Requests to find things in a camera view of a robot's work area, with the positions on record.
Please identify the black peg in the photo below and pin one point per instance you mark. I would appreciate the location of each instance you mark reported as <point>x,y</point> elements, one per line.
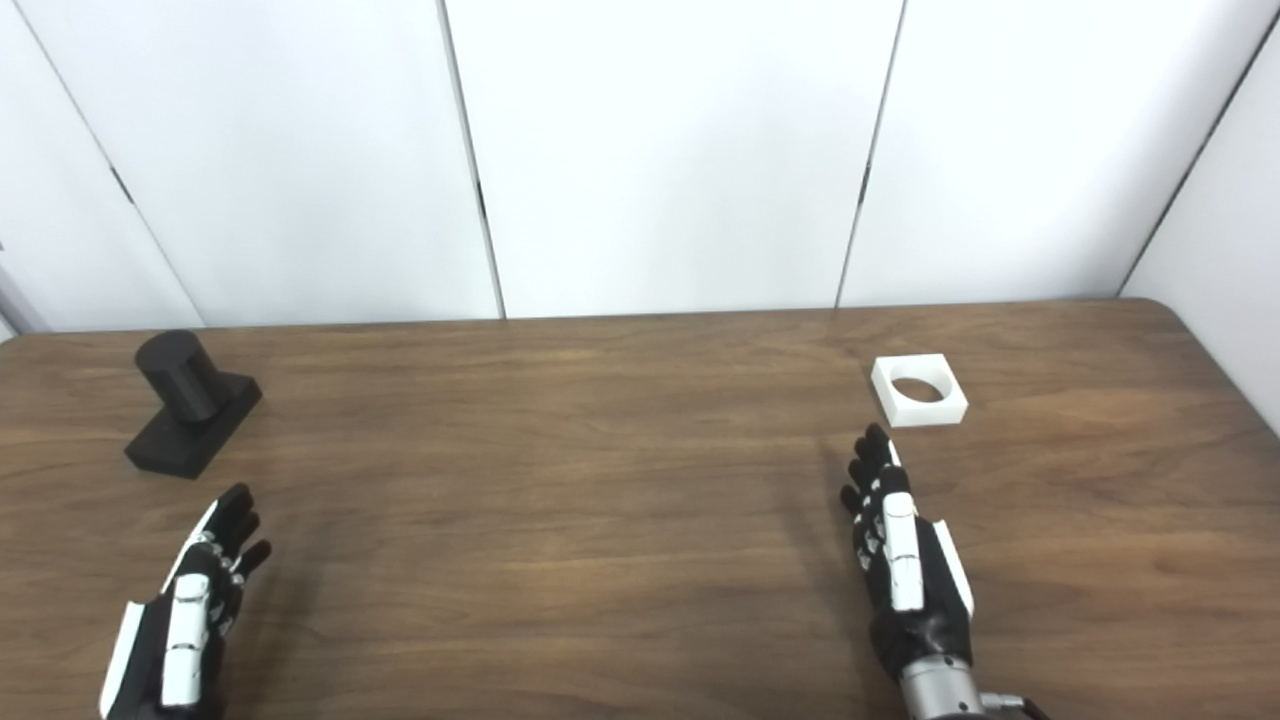
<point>192,405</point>

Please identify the white square piece with hole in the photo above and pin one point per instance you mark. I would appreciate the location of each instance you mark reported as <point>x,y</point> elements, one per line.
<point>920,390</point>

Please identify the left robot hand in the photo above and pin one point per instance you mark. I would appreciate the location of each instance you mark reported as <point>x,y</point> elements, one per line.
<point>185,620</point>

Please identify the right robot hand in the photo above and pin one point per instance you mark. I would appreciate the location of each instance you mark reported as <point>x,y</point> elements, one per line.
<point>905,560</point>

